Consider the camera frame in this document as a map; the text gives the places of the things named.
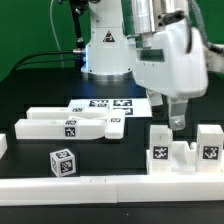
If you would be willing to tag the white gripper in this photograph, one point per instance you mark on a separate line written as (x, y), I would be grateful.
(168, 69)

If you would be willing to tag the white tagged block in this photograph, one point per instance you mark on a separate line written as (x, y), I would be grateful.
(161, 138)

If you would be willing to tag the white chair seat block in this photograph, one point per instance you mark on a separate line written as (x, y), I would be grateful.
(182, 158)

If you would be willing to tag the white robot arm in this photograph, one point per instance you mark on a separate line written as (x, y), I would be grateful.
(120, 27)

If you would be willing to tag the white tagged sheet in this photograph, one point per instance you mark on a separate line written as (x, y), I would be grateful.
(133, 107)

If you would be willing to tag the white tagged cube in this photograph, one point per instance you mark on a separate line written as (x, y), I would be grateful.
(62, 162)

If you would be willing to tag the white block left edge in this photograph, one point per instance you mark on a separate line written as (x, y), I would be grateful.
(3, 145)

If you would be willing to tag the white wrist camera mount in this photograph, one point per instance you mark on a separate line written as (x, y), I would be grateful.
(214, 61)

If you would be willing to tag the white front rail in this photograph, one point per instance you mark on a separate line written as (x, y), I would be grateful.
(111, 189)

